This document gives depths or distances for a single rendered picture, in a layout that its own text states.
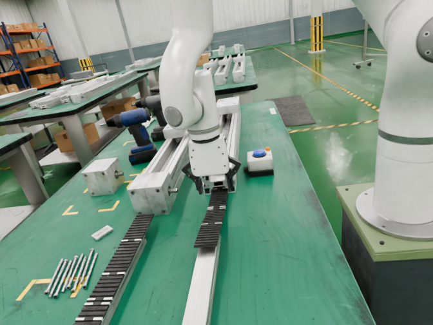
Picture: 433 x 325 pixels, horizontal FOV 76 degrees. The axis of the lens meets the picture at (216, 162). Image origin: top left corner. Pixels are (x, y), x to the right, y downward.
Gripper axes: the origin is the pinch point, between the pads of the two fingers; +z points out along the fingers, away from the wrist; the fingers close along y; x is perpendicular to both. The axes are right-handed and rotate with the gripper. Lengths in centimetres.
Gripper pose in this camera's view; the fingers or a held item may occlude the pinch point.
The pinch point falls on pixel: (214, 187)
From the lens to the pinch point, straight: 79.3
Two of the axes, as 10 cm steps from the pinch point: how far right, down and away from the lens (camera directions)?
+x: 0.9, -4.4, 8.9
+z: 1.6, 8.9, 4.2
